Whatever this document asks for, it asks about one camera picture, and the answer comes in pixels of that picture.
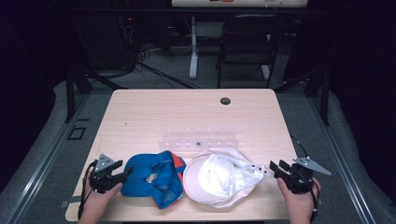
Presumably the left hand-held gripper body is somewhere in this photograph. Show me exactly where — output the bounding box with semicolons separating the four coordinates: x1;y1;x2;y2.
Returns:
89;153;121;194

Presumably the blue baseball cap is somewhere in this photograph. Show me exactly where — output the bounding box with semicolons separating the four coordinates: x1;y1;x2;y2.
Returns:
120;150;187;210

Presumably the clear acrylic rack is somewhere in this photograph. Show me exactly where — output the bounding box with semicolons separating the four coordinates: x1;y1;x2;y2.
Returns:
158;125;240;154

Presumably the person's right hand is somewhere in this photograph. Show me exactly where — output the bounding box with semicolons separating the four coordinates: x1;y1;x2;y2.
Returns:
276;176;321;217

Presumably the person's left hand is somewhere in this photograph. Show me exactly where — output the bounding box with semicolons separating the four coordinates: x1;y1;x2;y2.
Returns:
81;172;123;217

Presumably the black metal stand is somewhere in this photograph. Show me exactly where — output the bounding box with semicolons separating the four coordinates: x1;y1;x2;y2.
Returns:
274;66;331;127
64;62;129;123

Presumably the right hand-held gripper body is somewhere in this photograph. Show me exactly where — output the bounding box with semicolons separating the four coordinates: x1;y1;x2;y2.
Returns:
281;156;332;194

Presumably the grey tape strip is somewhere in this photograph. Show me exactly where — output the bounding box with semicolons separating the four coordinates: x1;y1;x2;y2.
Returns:
59;195;84;209

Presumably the white desk leg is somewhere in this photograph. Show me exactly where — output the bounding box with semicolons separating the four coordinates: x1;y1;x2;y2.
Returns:
189;16;200;80

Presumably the white baseball cap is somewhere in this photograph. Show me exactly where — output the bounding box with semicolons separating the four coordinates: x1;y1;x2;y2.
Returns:
182;147;275;209

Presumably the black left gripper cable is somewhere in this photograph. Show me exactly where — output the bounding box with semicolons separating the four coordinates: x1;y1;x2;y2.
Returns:
78;160;99;219

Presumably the metal floor rail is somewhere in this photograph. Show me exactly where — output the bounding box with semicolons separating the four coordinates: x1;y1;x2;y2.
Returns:
4;92;92;224
306;96;378;224

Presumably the black folding chair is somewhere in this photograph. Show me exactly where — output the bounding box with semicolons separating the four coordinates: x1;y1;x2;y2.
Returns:
216;13;289;89

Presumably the black floor cable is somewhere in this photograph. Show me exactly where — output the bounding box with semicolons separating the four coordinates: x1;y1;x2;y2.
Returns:
134;60;200;90

